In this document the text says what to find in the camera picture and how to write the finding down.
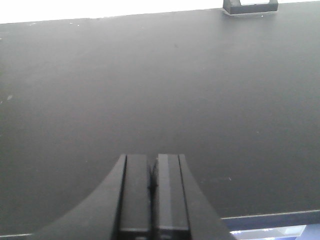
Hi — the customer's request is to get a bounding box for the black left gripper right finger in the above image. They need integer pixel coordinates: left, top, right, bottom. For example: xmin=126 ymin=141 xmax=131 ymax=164
xmin=152 ymin=154 xmax=234 ymax=240

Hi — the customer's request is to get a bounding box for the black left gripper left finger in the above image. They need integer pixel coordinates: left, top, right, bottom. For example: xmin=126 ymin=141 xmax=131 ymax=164
xmin=30 ymin=154 xmax=152 ymax=240

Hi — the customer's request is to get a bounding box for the black wall socket box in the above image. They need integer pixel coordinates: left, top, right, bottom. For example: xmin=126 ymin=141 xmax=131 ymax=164
xmin=222 ymin=0 xmax=279 ymax=15

